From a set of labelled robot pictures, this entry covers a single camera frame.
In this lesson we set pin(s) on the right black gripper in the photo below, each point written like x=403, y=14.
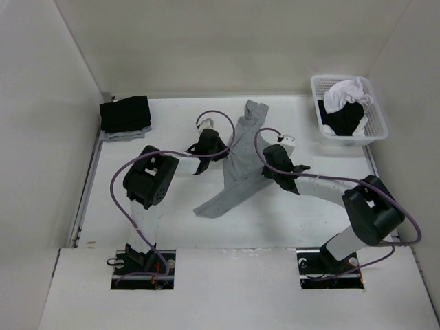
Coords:
x=267, y=174

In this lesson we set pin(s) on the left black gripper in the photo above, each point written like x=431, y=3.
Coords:
x=222, y=148

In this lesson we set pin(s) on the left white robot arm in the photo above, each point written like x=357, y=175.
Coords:
x=148, y=180

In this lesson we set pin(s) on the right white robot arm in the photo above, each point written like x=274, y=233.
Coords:
x=372, y=218

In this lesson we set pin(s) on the crumpled black tank top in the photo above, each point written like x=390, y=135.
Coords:
x=350, y=121

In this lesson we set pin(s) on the folded light grey tank top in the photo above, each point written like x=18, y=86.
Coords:
x=124, y=136

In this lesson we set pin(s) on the folded black tank top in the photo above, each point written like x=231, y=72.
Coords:
x=129, y=114

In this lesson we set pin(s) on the crumpled white tank top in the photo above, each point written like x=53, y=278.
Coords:
x=346, y=91

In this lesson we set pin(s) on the white plastic laundry basket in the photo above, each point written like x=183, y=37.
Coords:
x=374, y=130

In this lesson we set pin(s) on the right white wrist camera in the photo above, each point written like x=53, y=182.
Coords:
x=288, y=143

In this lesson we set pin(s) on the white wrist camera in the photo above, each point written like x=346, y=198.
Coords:
x=208, y=123
x=288, y=143

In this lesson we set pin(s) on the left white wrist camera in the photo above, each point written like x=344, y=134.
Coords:
x=208, y=123

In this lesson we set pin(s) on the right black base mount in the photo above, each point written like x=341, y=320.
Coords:
x=319, y=272

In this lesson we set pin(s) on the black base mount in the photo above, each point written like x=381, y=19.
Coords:
x=138, y=271
x=319, y=272

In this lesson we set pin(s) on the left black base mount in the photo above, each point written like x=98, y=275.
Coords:
x=138, y=271

